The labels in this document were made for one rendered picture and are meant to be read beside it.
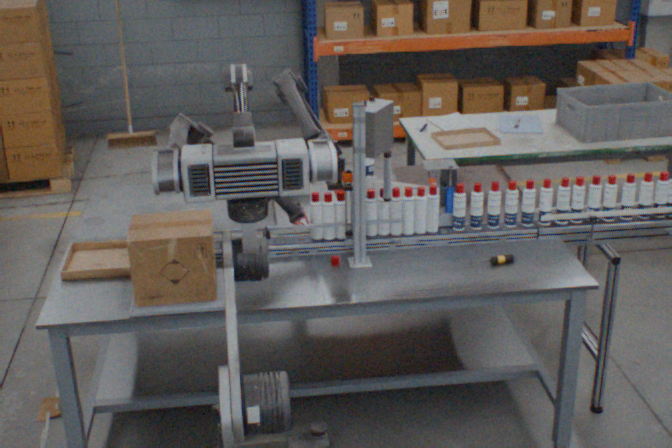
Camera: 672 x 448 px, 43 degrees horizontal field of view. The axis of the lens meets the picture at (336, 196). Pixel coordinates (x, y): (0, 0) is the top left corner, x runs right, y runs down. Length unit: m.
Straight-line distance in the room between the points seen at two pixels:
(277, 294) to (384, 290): 0.41
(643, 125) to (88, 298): 3.23
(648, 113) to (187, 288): 2.98
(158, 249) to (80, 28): 4.86
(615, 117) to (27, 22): 3.93
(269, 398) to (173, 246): 0.82
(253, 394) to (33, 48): 4.28
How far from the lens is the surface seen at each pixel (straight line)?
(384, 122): 3.31
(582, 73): 7.47
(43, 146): 6.59
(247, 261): 2.82
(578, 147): 4.98
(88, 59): 7.87
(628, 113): 5.10
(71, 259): 3.71
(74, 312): 3.32
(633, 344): 4.70
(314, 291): 3.28
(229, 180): 2.69
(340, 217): 3.52
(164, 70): 7.83
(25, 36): 6.39
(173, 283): 3.19
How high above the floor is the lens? 2.43
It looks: 23 degrees down
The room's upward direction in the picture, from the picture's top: 1 degrees counter-clockwise
